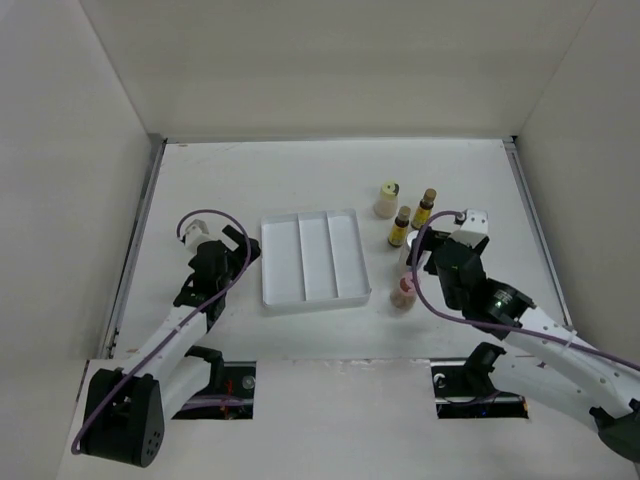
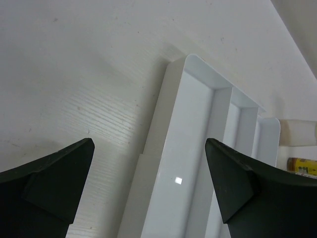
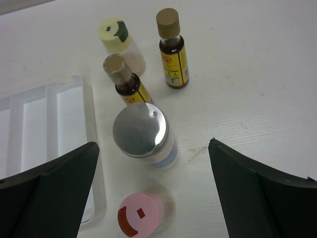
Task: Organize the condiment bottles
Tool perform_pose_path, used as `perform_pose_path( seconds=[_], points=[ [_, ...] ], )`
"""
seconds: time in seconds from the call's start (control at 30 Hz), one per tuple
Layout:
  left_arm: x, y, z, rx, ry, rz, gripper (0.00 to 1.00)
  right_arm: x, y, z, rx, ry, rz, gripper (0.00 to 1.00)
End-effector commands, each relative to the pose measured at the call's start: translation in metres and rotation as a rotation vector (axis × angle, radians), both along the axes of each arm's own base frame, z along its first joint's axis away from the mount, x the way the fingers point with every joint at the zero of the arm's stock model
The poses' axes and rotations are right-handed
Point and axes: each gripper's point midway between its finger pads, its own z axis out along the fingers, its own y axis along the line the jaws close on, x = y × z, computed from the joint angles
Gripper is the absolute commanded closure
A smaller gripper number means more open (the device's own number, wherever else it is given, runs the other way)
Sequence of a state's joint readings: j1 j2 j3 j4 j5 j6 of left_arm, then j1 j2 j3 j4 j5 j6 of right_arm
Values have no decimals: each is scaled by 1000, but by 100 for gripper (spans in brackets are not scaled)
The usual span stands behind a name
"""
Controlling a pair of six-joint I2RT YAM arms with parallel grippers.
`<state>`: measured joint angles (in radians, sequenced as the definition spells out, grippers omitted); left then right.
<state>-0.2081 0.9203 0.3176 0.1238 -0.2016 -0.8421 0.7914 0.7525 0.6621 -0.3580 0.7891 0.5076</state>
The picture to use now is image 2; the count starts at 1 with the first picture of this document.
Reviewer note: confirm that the white bottle silver cap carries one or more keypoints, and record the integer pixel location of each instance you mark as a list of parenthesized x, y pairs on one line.
[(297, 133)]

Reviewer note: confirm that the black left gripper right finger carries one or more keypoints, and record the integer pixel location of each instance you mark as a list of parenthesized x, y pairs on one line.
[(257, 200)]

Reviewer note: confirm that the small yellow brown-capped bottle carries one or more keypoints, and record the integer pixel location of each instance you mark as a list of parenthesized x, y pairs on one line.
[(303, 166)]

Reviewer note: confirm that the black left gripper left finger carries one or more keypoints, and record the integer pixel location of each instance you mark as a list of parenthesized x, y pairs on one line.
[(40, 199)]

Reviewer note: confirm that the white three-compartment tray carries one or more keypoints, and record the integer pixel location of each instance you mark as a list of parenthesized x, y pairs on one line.
[(172, 195)]

